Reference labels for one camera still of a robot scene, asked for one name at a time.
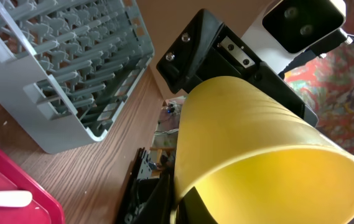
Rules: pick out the red serving tray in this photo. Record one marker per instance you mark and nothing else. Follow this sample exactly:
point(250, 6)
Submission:
point(43, 207)

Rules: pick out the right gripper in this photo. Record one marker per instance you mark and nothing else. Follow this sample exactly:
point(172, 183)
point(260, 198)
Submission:
point(224, 54)

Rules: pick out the yellow plastic cup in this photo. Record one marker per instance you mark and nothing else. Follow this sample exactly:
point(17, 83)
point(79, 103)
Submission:
point(251, 160)

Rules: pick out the colourful wall painting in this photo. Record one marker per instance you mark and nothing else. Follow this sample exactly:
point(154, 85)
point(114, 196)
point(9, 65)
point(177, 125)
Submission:
point(327, 86)

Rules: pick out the white plastic spoon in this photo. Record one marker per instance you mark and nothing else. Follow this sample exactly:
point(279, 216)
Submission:
point(15, 198)

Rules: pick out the grey dishwasher rack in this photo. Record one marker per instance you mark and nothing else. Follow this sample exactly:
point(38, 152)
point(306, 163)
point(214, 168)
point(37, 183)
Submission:
point(67, 67)

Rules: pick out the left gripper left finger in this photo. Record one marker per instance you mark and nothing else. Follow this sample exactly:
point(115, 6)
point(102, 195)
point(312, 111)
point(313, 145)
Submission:
point(147, 201)

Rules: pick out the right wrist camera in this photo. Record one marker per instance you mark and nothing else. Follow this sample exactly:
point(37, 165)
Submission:
point(287, 28)

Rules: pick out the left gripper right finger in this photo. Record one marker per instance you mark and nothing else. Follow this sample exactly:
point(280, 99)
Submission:
point(192, 210)

